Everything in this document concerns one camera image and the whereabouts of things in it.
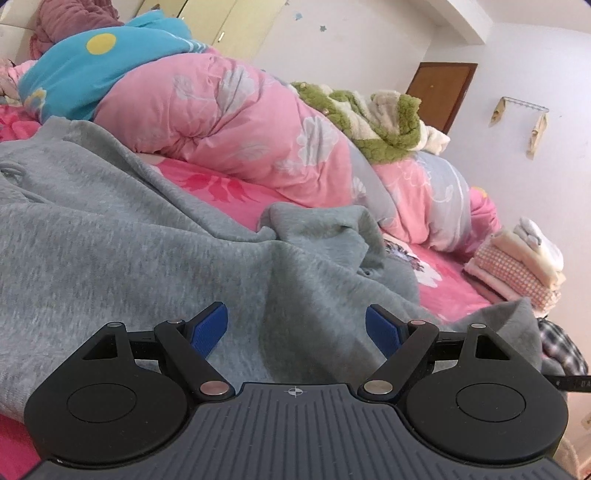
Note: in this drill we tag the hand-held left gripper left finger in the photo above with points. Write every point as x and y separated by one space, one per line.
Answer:
210 330

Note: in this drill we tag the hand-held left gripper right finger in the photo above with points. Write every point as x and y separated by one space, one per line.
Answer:
383 330

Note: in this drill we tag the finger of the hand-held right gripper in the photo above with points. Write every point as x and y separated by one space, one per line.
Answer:
563 382

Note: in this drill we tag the grey sweatpants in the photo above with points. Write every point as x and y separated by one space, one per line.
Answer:
138 240

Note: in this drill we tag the dark plaid cloth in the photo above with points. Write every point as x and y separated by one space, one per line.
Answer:
563 346

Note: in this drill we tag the person's cream fleece clothing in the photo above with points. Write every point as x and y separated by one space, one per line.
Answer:
579 447

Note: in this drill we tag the pink checked folded cloth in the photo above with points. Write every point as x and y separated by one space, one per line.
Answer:
508 277

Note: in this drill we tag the cream folded cloth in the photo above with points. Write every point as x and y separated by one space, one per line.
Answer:
517 256

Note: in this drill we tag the pink floral bed sheet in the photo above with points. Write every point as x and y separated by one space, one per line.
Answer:
217 189

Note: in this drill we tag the white folded cloth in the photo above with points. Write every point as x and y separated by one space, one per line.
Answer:
531 233

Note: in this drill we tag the green and cream fleece garment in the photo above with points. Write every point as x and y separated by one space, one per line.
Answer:
392 129

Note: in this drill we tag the pink floral quilt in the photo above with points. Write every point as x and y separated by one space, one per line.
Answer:
231 120

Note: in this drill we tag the brown wooden door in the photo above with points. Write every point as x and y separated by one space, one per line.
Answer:
438 92

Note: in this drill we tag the small beige hanging cloth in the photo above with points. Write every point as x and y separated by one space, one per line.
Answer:
497 113

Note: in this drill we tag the long beige hanging cloth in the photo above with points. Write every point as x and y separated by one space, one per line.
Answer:
537 136

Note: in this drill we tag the blue quilt with yellow dots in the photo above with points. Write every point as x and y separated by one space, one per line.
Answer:
83 74

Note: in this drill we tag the cream wardrobe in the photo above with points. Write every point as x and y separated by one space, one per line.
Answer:
240 23

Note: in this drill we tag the pale pink printed cloth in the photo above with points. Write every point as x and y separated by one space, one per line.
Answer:
8 83

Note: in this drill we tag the mauve padded garment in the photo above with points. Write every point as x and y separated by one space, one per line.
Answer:
69 18

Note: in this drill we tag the white padded headboard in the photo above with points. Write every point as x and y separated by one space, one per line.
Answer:
14 41

